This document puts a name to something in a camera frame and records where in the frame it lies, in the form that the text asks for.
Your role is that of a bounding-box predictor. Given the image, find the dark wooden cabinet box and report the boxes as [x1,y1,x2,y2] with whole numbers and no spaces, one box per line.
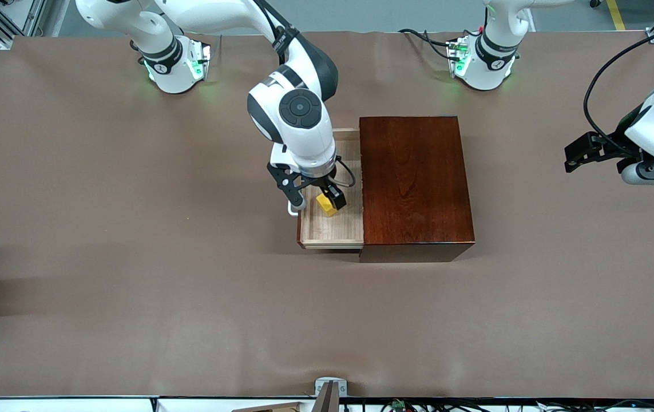
[358,116,475,263]

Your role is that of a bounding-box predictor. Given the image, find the grey metal table bracket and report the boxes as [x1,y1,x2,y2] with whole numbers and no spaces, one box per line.
[314,377,348,398]

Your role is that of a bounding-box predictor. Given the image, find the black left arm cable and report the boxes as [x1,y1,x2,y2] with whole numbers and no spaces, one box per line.
[583,23,654,159]

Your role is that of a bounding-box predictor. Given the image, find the yellow block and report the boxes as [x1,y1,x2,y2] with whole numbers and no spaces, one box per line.
[315,193,339,217]

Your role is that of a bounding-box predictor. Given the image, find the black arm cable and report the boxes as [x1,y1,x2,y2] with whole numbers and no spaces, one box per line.
[583,23,654,159]
[258,0,357,189]

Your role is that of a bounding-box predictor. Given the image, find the wooden drawer with white handle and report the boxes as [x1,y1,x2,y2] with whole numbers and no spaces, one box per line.
[287,127,366,251]

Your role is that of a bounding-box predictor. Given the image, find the black left base cables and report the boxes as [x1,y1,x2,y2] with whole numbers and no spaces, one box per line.
[398,27,460,61]

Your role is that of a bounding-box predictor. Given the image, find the grey upright post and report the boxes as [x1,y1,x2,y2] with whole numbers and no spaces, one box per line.
[311,381,340,412]

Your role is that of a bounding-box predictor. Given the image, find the aluminium frame with diagonal struts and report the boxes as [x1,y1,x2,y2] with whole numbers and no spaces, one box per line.
[0,0,48,50]

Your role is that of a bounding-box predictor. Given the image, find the brown table cover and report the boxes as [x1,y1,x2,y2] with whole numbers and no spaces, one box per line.
[0,30,654,399]

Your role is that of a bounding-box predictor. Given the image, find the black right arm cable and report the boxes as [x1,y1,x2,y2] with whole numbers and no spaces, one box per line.
[258,0,357,189]

